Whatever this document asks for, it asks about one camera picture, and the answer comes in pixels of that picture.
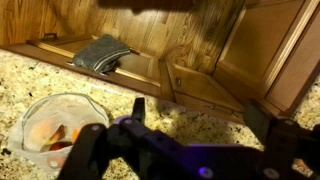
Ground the grey striped hanging towel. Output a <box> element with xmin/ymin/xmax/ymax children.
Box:
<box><xmin>72</xmin><ymin>33</ymin><xmax>132</xmax><ymax>75</ymax></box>

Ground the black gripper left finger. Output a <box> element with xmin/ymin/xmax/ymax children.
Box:
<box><xmin>58</xmin><ymin>97</ymin><xmax>147</xmax><ymax>180</ymax></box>

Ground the dark drawer handle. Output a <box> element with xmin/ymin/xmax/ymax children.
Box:
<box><xmin>43</xmin><ymin>32</ymin><xmax>59</xmax><ymax>42</ymax></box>

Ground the clear plastic bag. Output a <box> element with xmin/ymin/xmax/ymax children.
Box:
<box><xmin>8</xmin><ymin>92</ymin><xmax>114</xmax><ymax>172</ymax></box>

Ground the dark red peach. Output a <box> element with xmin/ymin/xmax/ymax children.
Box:
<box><xmin>49</xmin><ymin>140</ymin><xmax>73</xmax><ymax>152</ymax></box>

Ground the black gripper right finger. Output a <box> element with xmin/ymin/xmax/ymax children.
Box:
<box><xmin>242</xmin><ymin>99</ymin><xmax>320</xmax><ymax>180</ymax></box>

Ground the wooden drawer front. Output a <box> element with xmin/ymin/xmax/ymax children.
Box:
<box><xmin>26</xmin><ymin>34</ymin><xmax>163</xmax><ymax>88</ymax></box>

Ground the wooden base cabinet door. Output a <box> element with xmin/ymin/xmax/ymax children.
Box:
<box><xmin>166</xmin><ymin>61</ymin><xmax>246</xmax><ymax>116</ymax></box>
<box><xmin>213</xmin><ymin>0</ymin><xmax>316</xmax><ymax>103</ymax></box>

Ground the peach with sticker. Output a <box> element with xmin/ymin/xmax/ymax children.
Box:
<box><xmin>46</xmin><ymin>155</ymin><xmax>66</xmax><ymax>170</ymax></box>

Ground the pale yellow peach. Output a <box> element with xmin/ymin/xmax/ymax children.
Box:
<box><xmin>31</xmin><ymin>119</ymin><xmax>65</xmax><ymax>148</ymax></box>

